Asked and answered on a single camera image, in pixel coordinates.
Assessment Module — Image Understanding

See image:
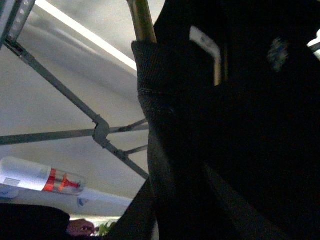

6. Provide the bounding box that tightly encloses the white spray can red nozzle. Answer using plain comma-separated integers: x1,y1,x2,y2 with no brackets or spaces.
0,156,86,196

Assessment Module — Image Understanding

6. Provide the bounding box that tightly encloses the green plant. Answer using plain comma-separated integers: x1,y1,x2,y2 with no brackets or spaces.
96,222,117,237

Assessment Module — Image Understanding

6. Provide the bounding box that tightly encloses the olive green clothes hanger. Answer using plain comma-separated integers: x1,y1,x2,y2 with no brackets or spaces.
126,0,157,43

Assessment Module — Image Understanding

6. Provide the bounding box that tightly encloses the perforated metal rack post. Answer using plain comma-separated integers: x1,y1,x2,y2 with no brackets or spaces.
0,0,36,48

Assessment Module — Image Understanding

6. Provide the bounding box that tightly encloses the black printed t-shirt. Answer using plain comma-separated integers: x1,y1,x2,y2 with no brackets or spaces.
107,0,320,240

